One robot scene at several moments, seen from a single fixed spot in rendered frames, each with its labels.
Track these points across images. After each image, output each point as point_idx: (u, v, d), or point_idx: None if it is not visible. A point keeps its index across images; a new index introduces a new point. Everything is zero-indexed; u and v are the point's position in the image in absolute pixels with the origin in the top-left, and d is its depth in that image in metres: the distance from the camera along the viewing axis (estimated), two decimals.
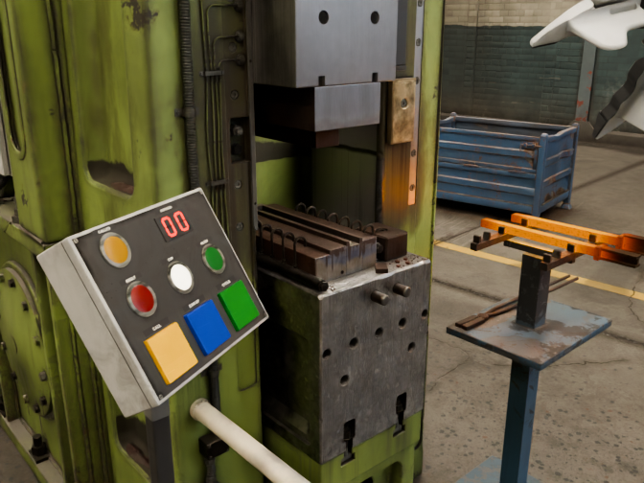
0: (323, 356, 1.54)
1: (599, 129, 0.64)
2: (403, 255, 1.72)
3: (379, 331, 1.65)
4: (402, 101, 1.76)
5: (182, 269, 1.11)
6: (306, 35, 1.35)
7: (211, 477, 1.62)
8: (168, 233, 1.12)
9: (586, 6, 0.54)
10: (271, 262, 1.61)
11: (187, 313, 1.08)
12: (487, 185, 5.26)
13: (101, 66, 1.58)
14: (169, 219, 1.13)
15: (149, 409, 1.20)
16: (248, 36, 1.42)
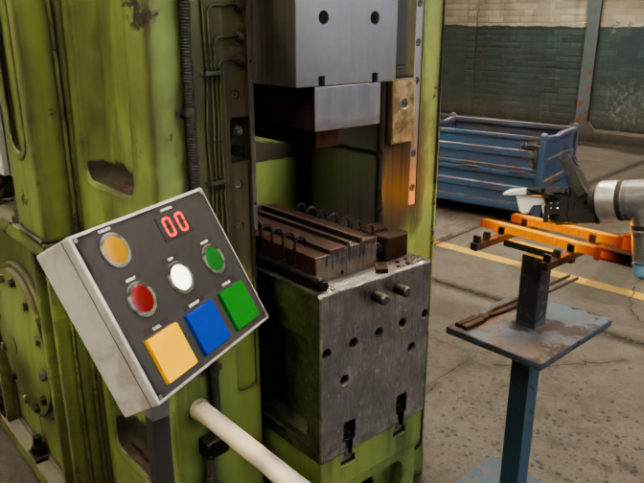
0: (323, 356, 1.54)
1: None
2: (403, 255, 1.72)
3: (379, 331, 1.65)
4: (402, 101, 1.76)
5: (182, 269, 1.11)
6: (306, 35, 1.35)
7: (211, 477, 1.62)
8: (168, 233, 1.12)
9: (523, 193, 1.53)
10: (271, 262, 1.61)
11: (187, 313, 1.08)
12: (487, 185, 5.26)
13: (101, 66, 1.58)
14: (169, 219, 1.13)
15: (149, 409, 1.20)
16: (248, 36, 1.42)
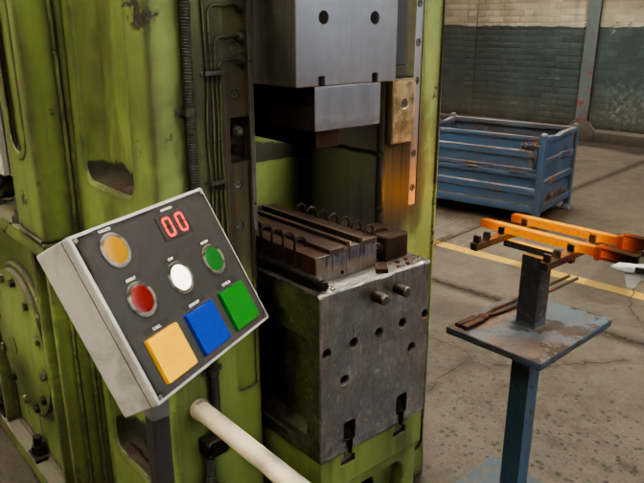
0: (323, 356, 1.54)
1: (639, 255, 1.70)
2: (403, 255, 1.72)
3: (379, 331, 1.65)
4: (402, 101, 1.76)
5: (182, 269, 1.11)
6: (306, 35, 1.35)
7: (211, 477, 1.62)
8: (168, 233, 1.12)
9: (632, 270, 1.58)
10: (271, 262, 1.61)
11: (187, 313, 1.08)
12: (487, 185, 5.26)
13: (101, 66, 1.58)
14: (169, 219, 1.13)
15: (149, 409, 1.20)
16: (248, 36, 1.42)
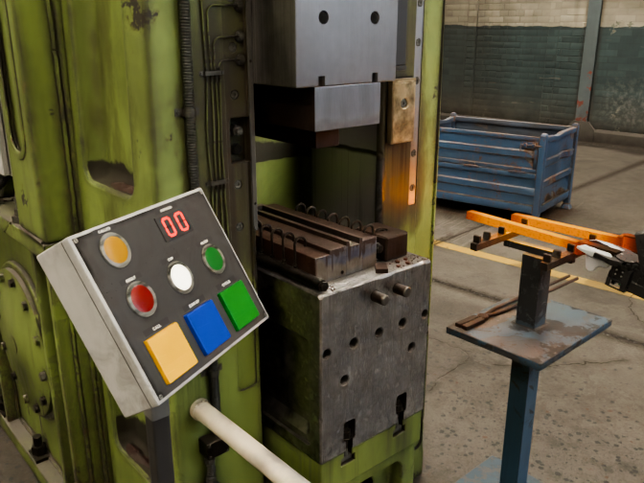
0: (323, 356, 1.54)
1: None
2: (403, 255, 1.72)
3: (379, 331, 1.65)
4: (402, 101, 1.76)
5: (182, 269, 1.11)
6: (306, 35, 1.35)
7: (211, 477, 1.62)
8: (168, 233, 1.12)
9: (590, 254, 1.68)
10: (271, 262, 1.61)
11: (187, 313, 1.08)
12: (487, 185, 5.26)
13: (101, 66, 1.58)
14: (169, 219, 1.13)
15: (149, 409, 1.20)
16: (248, 36, 1.42)
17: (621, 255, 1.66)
